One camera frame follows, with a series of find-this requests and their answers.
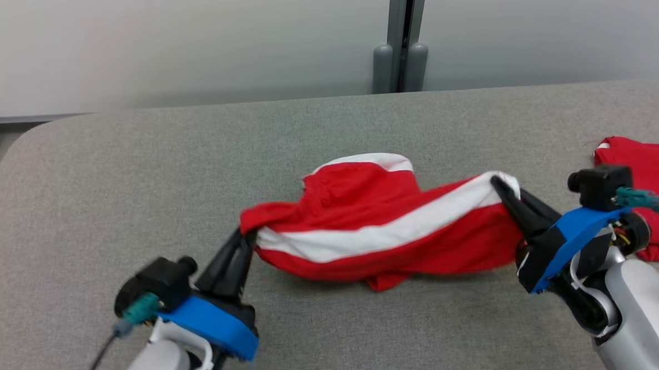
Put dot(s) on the grey metal frame post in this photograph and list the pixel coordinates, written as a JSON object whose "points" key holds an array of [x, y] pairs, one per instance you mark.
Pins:
{"points": [[401, 37]]}

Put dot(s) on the grey fabric covered table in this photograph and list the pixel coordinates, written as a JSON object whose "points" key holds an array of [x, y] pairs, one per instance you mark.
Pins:
{"points": [[336, 329]]}

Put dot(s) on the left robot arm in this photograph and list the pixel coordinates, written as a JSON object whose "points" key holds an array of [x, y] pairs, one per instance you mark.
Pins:
{"points": [[154, 365]]}

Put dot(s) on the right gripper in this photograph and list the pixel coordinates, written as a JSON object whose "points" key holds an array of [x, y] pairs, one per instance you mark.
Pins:
{"points": [[565, 238]]}

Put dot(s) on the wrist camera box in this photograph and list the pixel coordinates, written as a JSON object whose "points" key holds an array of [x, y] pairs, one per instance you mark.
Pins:
{"points": [[156, 281], [602, 184]]}

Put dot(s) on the red shorts with white hem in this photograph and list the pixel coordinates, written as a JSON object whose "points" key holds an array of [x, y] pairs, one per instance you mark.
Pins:
{"points": [[364, 206]]}

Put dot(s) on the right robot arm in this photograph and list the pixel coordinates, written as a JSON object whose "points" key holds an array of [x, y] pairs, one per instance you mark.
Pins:
{"points": [[641, 310]]}

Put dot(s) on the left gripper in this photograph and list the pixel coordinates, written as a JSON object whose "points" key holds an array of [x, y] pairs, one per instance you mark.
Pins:
{"points": [[219, 323]]}

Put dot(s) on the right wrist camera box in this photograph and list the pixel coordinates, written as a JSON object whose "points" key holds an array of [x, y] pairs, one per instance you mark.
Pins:
{"points": [[602, 184]]}

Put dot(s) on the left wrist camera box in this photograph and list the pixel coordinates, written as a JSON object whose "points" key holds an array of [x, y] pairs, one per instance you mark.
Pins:
{"points": [[156, 281]]}

